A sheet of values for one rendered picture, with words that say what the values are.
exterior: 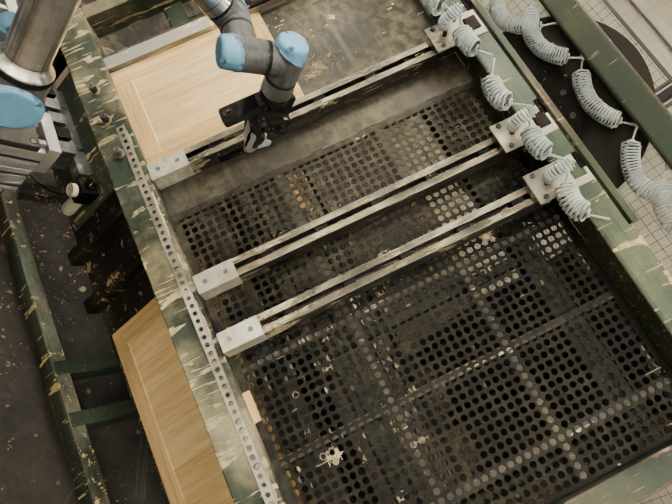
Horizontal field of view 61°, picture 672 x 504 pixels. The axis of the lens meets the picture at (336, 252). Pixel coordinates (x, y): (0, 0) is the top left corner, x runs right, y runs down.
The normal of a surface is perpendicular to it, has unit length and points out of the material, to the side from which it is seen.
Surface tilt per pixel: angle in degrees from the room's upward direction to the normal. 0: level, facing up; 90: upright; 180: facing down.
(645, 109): 90
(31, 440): 0
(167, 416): 90
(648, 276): 56
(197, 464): 90
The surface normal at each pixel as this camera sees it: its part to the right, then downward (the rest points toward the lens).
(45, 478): 0.71, -0.54
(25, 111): 0.18, 0.87
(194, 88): -0.06, -0.33
